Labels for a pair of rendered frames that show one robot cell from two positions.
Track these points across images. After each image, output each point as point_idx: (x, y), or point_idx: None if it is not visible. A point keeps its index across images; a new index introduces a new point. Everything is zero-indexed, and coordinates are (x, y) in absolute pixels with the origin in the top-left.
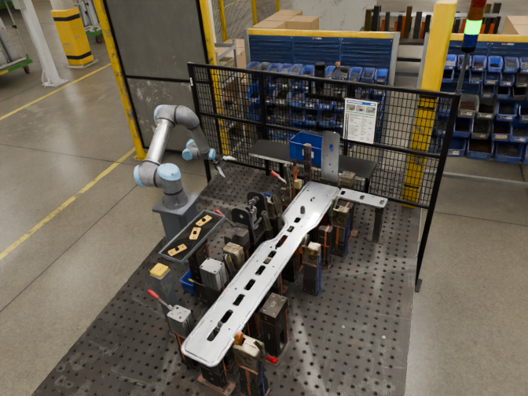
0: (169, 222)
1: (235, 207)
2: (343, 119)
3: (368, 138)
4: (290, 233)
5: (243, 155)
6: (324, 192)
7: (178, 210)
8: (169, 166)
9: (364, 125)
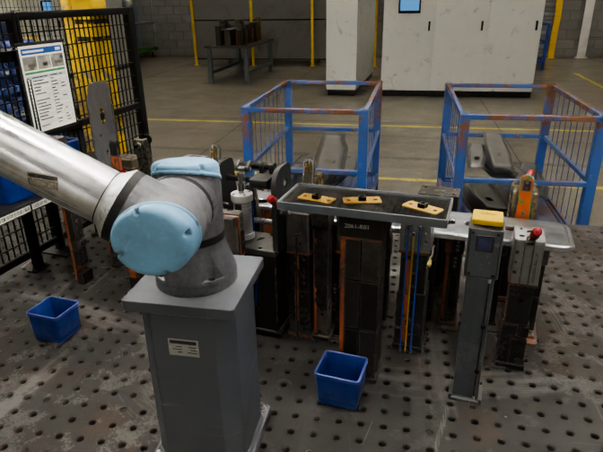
0: (244, 325)
1: (277, 169)
2: (26, 91)
3: (69, 114)
4: None
5: None
6: None
7: (244, 265)
8: (171, 160)
9: (57, 91)
